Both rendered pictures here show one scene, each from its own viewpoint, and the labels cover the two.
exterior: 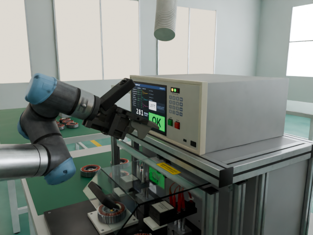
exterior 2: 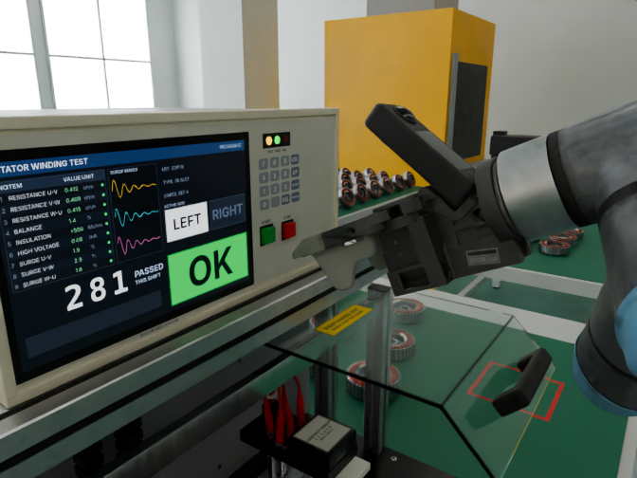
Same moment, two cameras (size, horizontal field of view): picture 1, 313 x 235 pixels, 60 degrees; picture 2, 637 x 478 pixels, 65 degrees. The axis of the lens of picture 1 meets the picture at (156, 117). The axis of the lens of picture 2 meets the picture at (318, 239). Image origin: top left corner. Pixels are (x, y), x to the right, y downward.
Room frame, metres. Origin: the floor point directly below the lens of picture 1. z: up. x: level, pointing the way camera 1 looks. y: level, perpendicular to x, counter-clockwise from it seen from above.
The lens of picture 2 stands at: (1.01, 0.49, 1.33)
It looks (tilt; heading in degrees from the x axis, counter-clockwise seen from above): 16 degrees down; 247
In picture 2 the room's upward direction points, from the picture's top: straight up
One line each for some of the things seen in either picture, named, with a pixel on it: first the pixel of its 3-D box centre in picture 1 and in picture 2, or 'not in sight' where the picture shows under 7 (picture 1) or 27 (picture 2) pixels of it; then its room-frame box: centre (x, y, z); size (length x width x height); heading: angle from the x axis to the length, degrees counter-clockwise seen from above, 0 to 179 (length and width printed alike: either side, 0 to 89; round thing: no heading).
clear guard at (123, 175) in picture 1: (152, 184); (394, 349); (0.71, 0.01, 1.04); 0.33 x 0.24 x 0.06; 122
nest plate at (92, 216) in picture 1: (112, 217); not in sight; (0.95, 0.17, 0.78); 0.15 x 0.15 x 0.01; 32
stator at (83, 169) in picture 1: (91, 170); not in sight; (1.44, 0.37, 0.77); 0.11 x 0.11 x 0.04
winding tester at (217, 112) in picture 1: (202, 103); (107, 195); (1.01, -0.17, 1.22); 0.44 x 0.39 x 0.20; 32
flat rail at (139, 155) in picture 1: (149, 161); (239, 397); (0.90, 0.02, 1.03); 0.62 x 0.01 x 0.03; 32
